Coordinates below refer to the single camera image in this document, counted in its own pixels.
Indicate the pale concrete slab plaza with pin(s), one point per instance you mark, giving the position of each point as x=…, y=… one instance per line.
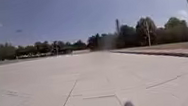
x=91, y=79

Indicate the distant tree line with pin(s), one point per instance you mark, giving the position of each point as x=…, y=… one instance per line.
x=137, y=34

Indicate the dry grass lawn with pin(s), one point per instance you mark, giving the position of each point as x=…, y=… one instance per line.
x=172, y=48

